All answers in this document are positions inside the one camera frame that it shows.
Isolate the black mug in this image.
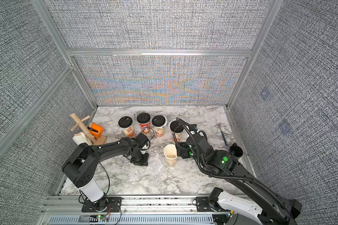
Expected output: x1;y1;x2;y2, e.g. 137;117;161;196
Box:
229;143;243;160

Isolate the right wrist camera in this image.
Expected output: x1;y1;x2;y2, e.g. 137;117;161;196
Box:
186;124;198;135

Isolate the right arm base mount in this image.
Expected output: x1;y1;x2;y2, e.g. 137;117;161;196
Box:
195;197;217;212

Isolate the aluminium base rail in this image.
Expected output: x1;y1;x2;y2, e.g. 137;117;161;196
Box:
39;193;274;225

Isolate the wooden mug tree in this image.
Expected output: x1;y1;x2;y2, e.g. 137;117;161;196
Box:
69;113;107;145

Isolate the white mug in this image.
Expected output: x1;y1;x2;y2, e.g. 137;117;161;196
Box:
72;132;92;145

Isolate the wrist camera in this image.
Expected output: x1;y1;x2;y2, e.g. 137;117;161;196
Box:
186;124;198;135
134;133;151;150

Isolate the translucent leak-proof paper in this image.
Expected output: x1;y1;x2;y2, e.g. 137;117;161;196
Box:
147;157;163;174

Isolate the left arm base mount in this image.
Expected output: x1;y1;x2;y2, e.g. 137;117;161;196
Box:
81;197;122;213

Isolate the red flower paper cup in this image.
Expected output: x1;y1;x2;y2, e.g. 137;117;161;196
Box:
170;121;184;142

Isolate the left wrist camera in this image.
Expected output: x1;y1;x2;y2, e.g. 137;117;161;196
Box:
134;133;151;150

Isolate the yellow patterned paper cup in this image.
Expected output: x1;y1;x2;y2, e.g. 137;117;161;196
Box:
118;116;135;138

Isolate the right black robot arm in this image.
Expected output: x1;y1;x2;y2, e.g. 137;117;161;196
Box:
175;133;302;225

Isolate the red patterned paper cup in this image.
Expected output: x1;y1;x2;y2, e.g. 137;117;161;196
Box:
137;112;151;136

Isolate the black cup lid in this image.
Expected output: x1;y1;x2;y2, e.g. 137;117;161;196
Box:
152;115;167;127
170;121;184;134
137;113;151;124
118;116;133;128

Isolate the orange mug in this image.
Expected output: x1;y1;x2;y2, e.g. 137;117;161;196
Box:
87;122;104;138

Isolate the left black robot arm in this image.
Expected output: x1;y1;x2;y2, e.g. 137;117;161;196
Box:
62;134;151;203

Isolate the green handled fork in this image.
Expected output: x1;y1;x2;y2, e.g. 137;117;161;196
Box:
216;120;228;146

